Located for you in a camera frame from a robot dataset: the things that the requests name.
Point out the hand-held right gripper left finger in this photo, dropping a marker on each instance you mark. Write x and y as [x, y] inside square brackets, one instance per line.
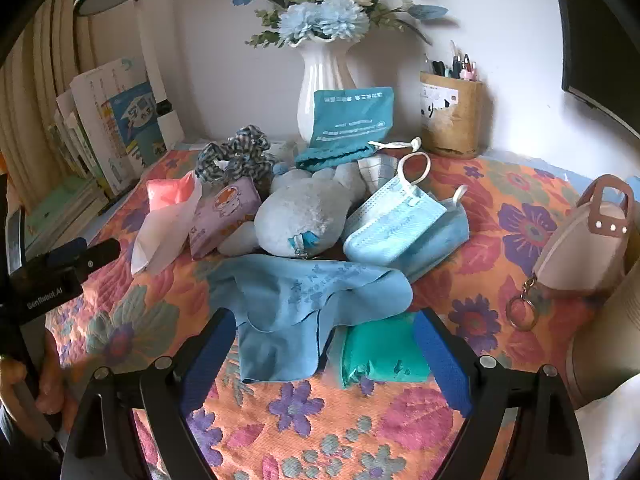
[205, 362]

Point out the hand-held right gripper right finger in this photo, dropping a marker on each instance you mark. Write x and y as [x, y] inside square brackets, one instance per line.
[442, 365]

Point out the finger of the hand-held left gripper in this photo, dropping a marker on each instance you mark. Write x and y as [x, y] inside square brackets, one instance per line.
[92, 257]

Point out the light blue cloth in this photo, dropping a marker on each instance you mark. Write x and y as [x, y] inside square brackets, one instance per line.
[300, 290]

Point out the pale blue plush toy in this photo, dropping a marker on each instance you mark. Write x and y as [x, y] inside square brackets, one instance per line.
[300, 210]

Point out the person's left forearm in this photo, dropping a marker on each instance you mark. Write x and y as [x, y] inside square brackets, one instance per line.
[20, 450]

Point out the person's left hand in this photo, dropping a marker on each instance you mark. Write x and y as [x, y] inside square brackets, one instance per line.
[52, 380]

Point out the green tissue pack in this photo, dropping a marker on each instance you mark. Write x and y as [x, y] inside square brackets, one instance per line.
[380, 355]

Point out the pink tissue pack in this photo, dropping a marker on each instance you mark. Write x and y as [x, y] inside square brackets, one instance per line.
[167, 192]

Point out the blue face mask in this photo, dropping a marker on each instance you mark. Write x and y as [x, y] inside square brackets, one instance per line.
[445, 245]
[395, 220]

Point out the floral tablecloth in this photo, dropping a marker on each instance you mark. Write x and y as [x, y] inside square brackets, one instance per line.
[310, 430]

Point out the stack of books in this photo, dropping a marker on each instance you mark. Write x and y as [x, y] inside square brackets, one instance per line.
[115, 125]

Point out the purple tissue pack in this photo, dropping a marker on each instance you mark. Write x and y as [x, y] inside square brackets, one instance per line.
[225, 215]

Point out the beige cylindrical container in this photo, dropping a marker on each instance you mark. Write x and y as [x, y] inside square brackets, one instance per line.
[610, 345]

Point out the pink handbag with keyring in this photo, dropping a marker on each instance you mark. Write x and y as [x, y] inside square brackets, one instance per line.
[580, 255]

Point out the white cloth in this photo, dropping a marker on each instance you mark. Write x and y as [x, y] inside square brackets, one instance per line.
[615, 440]

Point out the beige curtain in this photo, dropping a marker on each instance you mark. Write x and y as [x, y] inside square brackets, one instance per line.
[45, 75]

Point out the white folded face mask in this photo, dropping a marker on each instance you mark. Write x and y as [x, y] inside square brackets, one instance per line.
[377, 172]

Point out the white desk lamp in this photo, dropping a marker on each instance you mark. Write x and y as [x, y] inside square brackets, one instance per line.
[150, 60]

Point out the beige pen holder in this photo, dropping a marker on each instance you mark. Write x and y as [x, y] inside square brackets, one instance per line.
[452, 120]

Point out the white ribbed vase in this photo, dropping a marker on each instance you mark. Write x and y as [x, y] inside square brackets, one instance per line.
[325, 90]

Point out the bunch of pens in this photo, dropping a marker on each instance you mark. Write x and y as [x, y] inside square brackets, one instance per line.
[457, 65]

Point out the blue and white flower bouquet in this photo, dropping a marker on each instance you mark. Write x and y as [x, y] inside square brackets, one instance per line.
[325, 15]

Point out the dark monitor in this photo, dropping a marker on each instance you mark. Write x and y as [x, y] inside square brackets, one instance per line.
[595, 35]

